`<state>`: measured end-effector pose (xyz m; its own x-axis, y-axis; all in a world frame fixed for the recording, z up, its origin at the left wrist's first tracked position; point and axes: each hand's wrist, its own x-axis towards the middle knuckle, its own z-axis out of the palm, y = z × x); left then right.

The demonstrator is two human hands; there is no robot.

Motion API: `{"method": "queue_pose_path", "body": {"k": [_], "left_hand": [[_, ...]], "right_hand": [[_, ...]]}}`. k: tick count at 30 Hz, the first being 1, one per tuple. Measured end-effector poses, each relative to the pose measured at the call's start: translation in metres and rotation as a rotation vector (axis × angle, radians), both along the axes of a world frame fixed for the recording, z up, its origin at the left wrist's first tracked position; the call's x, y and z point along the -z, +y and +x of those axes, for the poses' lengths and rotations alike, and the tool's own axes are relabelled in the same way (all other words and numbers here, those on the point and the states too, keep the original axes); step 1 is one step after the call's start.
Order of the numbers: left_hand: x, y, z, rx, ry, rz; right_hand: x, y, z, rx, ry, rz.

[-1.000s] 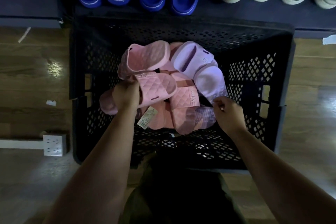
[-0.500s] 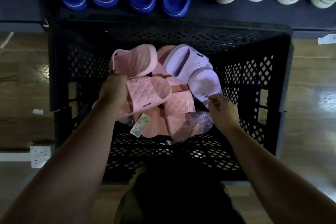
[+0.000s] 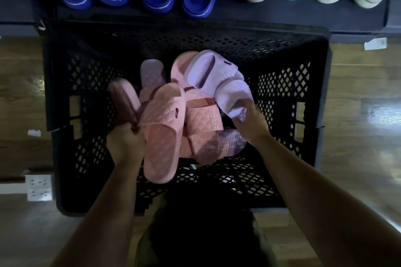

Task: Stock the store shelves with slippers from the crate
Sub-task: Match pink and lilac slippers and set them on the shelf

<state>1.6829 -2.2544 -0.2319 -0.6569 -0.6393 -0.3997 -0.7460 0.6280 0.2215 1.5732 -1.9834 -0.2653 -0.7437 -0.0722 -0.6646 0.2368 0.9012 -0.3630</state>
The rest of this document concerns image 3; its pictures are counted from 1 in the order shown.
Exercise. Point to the person's left hand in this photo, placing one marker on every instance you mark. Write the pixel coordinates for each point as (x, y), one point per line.
(125, 144)

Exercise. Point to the person's right hand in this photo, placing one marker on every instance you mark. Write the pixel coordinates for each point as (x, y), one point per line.
(255, 126)

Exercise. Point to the person's left fingers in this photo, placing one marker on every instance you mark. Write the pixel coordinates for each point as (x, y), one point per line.
(132, 127)

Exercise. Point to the person's right fingers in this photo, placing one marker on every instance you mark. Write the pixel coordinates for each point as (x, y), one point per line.
(246, 115)

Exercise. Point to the pink quilted slipper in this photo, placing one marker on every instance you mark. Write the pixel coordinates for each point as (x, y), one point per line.
(181, 69)
(164, 132)
(125, 97)
(203, 126)

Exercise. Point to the lilac smooth slipper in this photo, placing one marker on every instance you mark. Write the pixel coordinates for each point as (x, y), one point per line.
(152, 72)
(233, 141)
(219, 82)

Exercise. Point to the person's left forearm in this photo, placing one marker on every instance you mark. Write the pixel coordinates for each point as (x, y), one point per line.
(106, 213)

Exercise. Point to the person's right forearm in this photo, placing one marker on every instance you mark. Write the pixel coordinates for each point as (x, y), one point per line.
(313, 204)

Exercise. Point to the black plastic lattice crate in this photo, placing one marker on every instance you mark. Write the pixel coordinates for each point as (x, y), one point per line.
(282, 94)

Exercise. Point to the white paper scrap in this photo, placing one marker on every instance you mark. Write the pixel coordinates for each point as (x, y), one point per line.
(34, 133)

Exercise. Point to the white floor socket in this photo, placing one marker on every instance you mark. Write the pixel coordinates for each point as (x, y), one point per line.
(38, 188)

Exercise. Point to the person's dark shirt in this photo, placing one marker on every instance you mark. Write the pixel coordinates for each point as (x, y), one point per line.
(203, 226)

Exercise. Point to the dark display shelf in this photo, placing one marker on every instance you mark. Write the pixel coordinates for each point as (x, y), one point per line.
(313, 16)

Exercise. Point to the white shelf label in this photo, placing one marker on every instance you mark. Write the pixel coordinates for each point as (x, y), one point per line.
(375, 44)

